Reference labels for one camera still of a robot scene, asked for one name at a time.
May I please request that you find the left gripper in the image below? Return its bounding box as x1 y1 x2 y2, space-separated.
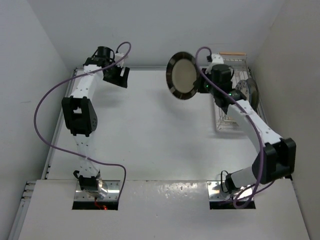
103 61 130 88

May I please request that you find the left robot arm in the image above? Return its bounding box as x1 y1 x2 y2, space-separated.
61 46 130 199

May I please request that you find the black rimmed patterned plate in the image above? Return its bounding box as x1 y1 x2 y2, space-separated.
165 51 200 100

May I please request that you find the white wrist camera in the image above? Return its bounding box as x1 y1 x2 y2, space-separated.
114 52 126 68
205 53 224 74

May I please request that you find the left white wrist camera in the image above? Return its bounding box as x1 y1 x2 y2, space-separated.
114 52 126 68

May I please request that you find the metal base plate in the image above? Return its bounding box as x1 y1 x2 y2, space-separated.
74 180 121 202
207 181 253 203

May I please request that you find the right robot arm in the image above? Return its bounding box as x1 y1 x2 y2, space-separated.
197 63 297 194

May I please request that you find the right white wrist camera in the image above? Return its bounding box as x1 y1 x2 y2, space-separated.
205 53 224 74

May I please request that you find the white wire dish rack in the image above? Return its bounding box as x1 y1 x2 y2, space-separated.
218 51 265 120

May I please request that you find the grey rimmed cream plate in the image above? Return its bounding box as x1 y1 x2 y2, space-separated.
246 78 260 112

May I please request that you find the blue floral plate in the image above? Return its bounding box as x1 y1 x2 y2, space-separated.
235 80 251 101

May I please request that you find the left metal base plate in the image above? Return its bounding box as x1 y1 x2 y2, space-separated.
74 180 121 202

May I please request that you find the white drip tray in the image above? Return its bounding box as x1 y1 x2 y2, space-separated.
212 98 243 134

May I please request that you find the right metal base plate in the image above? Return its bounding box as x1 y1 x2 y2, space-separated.
207 181 253 203

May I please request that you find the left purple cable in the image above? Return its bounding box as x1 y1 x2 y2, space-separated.
33 41 132 200

